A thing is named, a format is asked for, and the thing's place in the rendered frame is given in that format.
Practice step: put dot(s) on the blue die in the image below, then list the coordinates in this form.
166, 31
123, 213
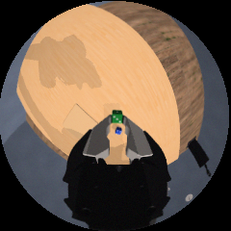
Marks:
118, 130

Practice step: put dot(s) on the green die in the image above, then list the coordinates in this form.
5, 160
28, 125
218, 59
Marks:
117, 116

